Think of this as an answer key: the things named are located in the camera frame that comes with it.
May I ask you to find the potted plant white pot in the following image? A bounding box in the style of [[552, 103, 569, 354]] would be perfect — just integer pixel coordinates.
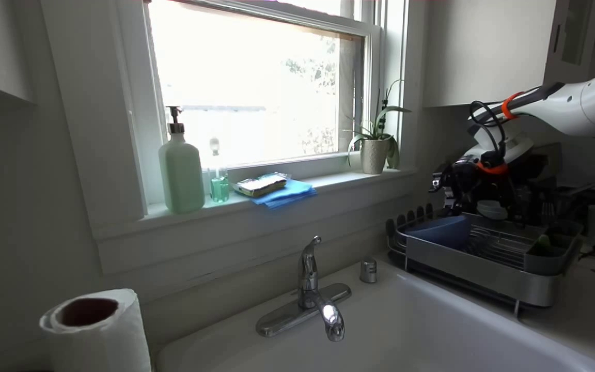
[[348, 78, 410, 174]]

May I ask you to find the white kitchen sink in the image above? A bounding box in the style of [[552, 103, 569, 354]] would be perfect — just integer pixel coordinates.
[[156, 265, 595, 372]]

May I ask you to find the blue folded cloth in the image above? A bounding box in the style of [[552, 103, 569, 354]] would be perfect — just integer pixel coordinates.
[[252, 179, 318, 213]]

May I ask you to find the white paper towel roll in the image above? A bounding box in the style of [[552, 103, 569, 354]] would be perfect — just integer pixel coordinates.
[[38, 284, 154, 372]]

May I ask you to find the white framed window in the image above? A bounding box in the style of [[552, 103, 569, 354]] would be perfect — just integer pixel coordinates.
[[41, 0, 423, 244]]

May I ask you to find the chrome faucet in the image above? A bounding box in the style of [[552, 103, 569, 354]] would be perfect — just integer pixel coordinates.
[[254, 233, 354, 342]]

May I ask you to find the green soap pump bottle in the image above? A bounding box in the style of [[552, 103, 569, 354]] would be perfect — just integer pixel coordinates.
[[158, 103, 207, 215]]

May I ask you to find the pale teal cup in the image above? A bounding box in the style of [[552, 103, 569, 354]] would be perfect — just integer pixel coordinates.
[[480, 198, 511, 221]]

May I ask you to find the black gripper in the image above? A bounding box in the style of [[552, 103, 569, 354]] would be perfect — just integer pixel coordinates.
[[430, 159, 521, 215]]

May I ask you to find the small teal bottle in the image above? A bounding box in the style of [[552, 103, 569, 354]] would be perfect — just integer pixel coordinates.
[[207, 135, 233, 204]]

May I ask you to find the chrome sprayer cap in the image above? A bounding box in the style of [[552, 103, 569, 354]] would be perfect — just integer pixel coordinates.
[[357, 255, 381, 284]]

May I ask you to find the sponge in tray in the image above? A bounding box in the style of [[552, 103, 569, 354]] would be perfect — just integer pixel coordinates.
[[233, 172, 290, 200]]

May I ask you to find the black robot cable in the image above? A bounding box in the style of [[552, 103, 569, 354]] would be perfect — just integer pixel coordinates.
[[468, 100, 514, 172]]

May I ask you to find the black coffee maker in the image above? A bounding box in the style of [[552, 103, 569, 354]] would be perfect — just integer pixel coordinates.
[[516, 142, 569, 228]]

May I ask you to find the grey steel dish rack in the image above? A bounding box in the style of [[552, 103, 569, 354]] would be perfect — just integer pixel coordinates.
[[387, 208, 585, 307]]

